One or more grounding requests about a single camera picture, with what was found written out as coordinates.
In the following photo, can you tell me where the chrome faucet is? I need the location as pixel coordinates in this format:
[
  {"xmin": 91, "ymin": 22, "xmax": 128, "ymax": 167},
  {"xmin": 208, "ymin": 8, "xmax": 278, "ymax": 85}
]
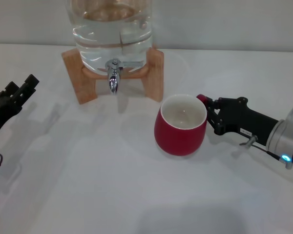
[{"xmin": 105, "ymin": 58, "xmax": 144, "ymax": 96}]

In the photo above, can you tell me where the red ceramic cup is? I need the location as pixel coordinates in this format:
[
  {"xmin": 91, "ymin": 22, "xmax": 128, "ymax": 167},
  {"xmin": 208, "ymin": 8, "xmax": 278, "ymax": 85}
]
[{"xmin": 153, "ymin": 94, "xmax": 209, "ymax": 157}]

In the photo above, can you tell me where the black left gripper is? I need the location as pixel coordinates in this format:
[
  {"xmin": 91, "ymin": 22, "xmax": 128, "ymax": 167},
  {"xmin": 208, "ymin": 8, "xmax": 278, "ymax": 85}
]
[{"xmin": 0, "ymin": 74, "xmax": 40, "ymax": 141}]

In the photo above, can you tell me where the glass water dispenser jar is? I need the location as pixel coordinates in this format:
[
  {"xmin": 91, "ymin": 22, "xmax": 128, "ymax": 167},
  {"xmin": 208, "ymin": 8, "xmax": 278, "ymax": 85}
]
[{"xmin": 67, "ymin": 0, "xmax": 154, "ymax": 74}]

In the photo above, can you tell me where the grey cable with metal plug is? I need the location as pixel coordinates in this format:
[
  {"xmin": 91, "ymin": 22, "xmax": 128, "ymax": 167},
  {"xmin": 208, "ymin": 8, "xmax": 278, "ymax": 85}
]
[{"xmin": 239, "ymin": 136, "xmax": 288, "ymax": 162}]

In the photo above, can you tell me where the wooden dispenser stand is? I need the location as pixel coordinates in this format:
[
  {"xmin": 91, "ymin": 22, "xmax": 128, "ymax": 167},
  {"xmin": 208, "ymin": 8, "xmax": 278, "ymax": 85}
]
[{"xmin": 61, "ymin": 46, "xmax": 165, "ymax": 105}]

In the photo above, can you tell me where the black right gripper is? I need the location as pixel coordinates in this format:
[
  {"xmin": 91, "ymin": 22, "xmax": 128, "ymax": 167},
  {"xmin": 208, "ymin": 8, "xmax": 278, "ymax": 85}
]
[{"xmin": 204, "ymin": 96, "xmax": 288, "ymax": 145}]

